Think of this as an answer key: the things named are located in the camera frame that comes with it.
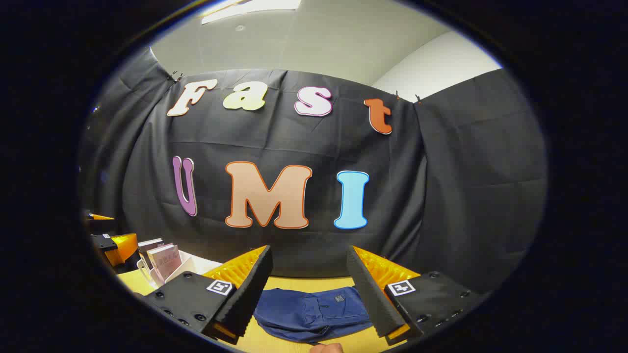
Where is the white bookshelf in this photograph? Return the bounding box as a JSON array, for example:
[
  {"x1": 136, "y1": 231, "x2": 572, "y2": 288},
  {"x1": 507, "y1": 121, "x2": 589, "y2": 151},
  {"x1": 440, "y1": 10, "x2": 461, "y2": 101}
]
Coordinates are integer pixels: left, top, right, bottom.
[{"x1": 136, "y1": 250, "x2": 224, "y2": 290}]

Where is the blue schoolbag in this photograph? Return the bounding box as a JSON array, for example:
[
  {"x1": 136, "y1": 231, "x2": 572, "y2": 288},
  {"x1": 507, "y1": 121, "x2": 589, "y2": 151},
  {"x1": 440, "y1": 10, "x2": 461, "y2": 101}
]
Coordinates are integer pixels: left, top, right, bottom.
[{"x1": 253, "y1": 286, "x2": 374, "y2": 344}]

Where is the pink book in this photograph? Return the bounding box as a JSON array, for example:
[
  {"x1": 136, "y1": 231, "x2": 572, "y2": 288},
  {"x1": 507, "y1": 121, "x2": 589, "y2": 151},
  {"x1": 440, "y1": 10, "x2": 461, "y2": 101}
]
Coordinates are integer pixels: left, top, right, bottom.
[{"x1": 146, "y1": 243, "x2": 183, "y2": 283}]

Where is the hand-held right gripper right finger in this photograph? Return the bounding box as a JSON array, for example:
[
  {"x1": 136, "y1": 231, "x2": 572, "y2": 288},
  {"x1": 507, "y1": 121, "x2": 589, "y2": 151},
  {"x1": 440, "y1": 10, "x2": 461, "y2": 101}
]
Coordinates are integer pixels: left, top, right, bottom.
[{"x1": 346, "y1": 244, "x2": 486, "y2": 346}]

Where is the black backdrop cloth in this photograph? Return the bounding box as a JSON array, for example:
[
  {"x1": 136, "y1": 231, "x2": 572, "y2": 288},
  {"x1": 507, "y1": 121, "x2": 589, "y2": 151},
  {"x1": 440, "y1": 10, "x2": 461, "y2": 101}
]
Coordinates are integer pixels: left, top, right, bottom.
[{"x1": 78, "y1": 47, "x2": 549, "y2": 295}]

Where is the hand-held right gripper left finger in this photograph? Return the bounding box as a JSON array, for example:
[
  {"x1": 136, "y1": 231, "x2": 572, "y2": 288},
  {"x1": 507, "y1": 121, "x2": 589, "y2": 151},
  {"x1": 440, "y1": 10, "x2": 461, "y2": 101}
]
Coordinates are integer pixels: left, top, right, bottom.
[{"x1": 135, "y1": 244, "x2": 274, "y2": 346}]

